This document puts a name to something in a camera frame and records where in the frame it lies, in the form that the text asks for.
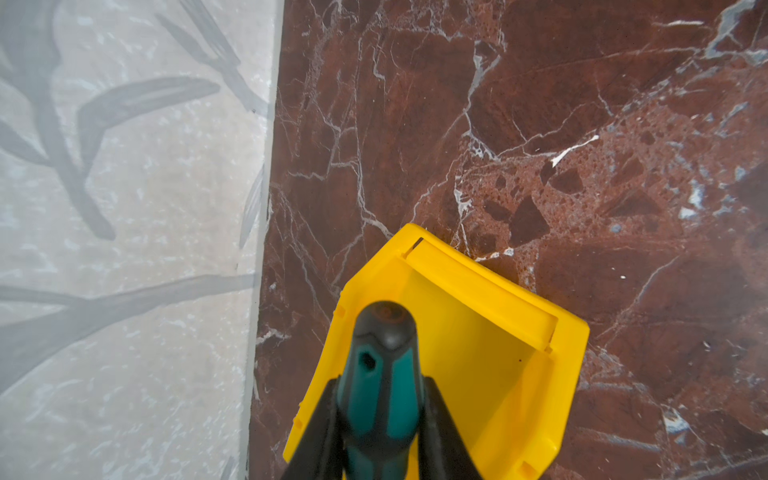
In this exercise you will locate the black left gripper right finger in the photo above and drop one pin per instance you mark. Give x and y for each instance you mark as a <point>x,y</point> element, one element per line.
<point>442,453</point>

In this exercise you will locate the yellow plastic bin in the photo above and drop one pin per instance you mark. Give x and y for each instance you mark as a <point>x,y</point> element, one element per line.
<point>505,360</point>

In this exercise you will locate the green black screwdriver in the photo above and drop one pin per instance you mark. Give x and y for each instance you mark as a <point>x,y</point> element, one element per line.
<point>380,395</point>

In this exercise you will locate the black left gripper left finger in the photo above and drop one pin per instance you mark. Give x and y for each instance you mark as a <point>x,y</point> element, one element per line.
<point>320,454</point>

